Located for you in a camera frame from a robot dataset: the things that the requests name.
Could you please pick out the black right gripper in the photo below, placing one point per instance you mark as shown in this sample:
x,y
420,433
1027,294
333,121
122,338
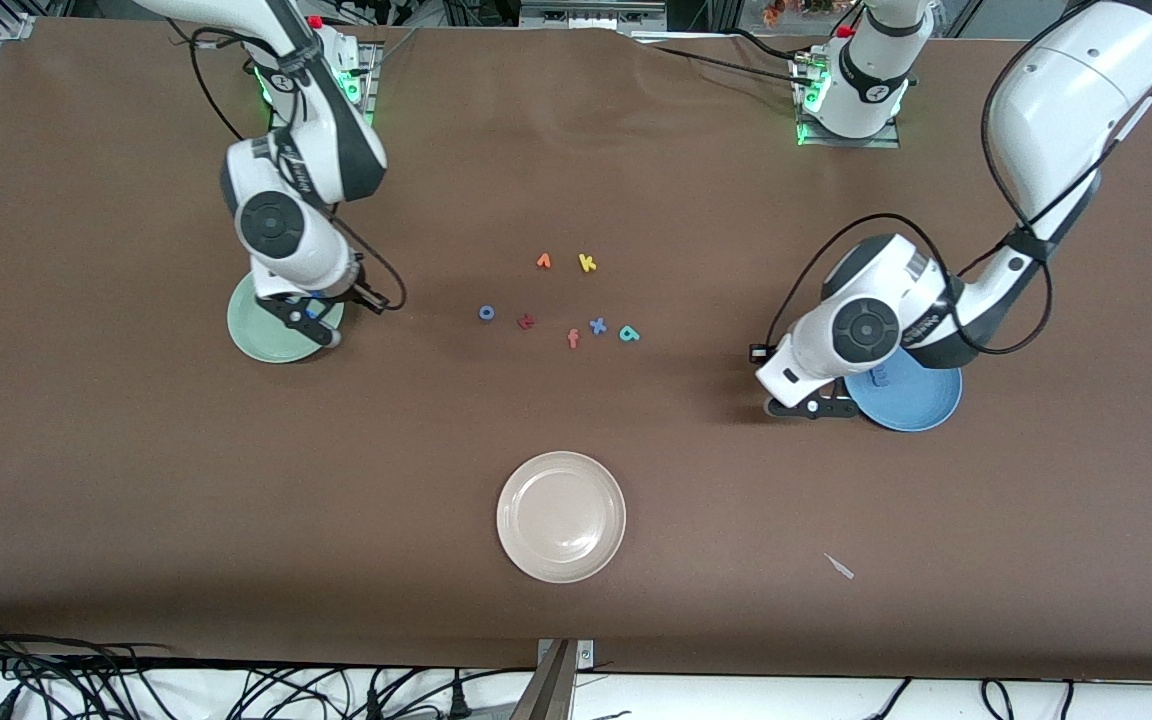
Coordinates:
x,y
357,291

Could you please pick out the teal foam letter b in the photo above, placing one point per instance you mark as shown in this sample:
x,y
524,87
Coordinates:
x,y
629,334

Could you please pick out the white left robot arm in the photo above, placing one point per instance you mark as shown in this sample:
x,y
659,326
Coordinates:
x,y
1066,90

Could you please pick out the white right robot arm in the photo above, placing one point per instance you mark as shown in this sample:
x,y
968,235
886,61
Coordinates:
x,y
306,160

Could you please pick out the green plate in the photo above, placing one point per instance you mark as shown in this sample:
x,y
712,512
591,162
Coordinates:
x,y
266,335

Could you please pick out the dark red foam letter z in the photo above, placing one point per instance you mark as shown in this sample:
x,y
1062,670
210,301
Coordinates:
x,y
527,321

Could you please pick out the beige plate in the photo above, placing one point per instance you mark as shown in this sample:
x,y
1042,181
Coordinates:
x,y
561,517

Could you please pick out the silver metal box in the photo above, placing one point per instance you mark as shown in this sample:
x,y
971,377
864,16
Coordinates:
x,y
591,14

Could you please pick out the small white paper scrap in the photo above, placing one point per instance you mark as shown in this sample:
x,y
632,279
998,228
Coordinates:
x,y
839,567

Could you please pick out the blue plate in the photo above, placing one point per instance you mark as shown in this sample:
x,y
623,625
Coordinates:
x,y
921,400

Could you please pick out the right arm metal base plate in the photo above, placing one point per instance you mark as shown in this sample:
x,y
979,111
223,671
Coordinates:
x,y
374,95

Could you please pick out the grey metal table bracket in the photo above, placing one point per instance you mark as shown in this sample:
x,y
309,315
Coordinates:
x,y
586,655

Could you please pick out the aluminium post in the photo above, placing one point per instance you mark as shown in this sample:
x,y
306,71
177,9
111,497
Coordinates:
x,y
546,692

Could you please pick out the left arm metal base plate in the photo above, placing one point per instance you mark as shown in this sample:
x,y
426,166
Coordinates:
x,y
836,143

